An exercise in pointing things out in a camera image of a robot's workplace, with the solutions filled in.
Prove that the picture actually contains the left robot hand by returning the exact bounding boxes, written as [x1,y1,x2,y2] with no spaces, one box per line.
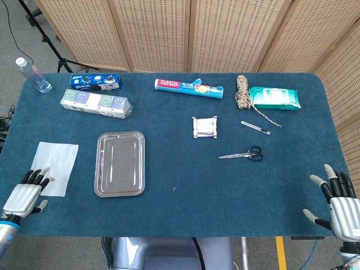
[2,166,56,219]

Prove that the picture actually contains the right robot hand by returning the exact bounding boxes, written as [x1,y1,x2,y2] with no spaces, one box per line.
[303,164,360,242]

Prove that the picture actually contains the white paper sheet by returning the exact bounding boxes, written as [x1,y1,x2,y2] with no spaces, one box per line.
[30,141,79,197]

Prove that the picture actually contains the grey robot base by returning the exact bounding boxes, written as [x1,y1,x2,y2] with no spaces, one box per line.
[111,237,236,270]

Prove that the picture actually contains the stainless steel tray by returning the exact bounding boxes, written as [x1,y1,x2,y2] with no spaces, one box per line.
[93,130,146,197]

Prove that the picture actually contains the silver table leg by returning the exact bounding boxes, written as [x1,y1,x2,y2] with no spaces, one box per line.
[241,237,250,270]

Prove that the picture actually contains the pastel tissue multipack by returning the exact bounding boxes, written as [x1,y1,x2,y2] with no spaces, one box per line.
[60,88,133,119]

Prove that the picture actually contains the clear plastic water bottle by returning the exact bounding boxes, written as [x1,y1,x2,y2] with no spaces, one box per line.
[15,57,53,94]

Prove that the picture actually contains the silver pen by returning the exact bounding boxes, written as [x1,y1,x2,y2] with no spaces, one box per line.
[240,120,272,136]

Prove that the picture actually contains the blue cookie box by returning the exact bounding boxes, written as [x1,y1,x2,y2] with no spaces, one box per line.
[69,73,123,92]

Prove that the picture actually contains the green wet wipes pack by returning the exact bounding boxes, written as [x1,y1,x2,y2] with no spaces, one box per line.
[248,86,302,111]

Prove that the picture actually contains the blue table cloth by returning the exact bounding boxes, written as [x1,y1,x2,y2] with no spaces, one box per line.
[0,72,347,239]

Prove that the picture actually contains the black tripod stand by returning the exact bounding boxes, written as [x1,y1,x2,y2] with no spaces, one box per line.
[18,0,100,73]

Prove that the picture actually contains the white red small packet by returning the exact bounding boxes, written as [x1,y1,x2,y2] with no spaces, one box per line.
[191,115,219,140]

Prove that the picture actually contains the plastic food wrap box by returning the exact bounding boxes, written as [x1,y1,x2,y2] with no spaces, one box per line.
[154,78,224,100]

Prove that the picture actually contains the black floor cable bundle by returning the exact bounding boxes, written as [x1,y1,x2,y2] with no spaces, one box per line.
[0,103,16,144]

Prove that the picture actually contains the cable bundle beside robot base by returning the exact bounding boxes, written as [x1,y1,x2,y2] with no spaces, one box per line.
[101,237,115,270]

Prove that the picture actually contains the black handled scissors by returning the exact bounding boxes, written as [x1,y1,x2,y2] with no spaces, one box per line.
[218,146,264,163]

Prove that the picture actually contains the braided rope bundle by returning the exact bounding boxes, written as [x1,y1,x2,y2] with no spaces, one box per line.
[235,74,282,129]

